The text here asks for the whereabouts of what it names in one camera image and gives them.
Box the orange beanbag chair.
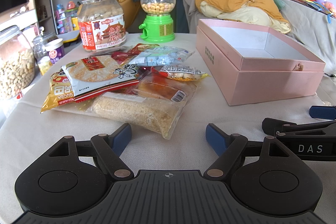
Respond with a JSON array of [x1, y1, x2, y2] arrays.
[[117, 0, 141, 29]]

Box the small glass jar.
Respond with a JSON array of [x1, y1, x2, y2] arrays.
[[33, 32, 58, 75]]

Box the yellow orange blanket pile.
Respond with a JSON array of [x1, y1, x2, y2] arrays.
[[195, 0, 291, 34]]

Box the red quail egg pouch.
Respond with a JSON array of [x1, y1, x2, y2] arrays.
[[111, 43, 159, 65]]

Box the pink gift box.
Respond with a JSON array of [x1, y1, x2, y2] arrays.
[[196, 19, 325, 106]]

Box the grey sofa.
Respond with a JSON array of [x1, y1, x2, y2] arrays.
[[181, 0, 336, 75]]

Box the large glass peanut jar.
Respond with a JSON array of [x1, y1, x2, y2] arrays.
[[0, 26, 35, 98]]

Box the blue candy bag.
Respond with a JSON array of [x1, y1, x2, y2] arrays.
[[128, 46, 194, 67]]

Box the purple paper cup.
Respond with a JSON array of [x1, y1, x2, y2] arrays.
[[45, 38, 65, 64]]

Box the yellow guoba snack bag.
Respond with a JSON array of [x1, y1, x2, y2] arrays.
[[41, 69, 85, 113]]

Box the green candy dispenser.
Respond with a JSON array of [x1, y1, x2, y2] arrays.
[[139, 0, 176, 44]]

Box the colourful toys on sofa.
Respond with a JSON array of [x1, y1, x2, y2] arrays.
[[295, 0, 335, 24]]

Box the clear breadcrumb roll packet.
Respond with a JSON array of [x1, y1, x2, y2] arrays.
[[79, 91, 190, 140]]

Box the brown bread packet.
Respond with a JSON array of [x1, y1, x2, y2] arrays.
[[126, 74, 197, 103]]

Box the white peanut snack packet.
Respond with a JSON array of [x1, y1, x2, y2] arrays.
[[158, 65, 209, 82]]

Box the peanut jar gold lid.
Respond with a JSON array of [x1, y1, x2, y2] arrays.
[[77, 0, 126, 51]]

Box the rice cracker packet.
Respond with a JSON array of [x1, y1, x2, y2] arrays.
[[62, 55, 143, 102]]

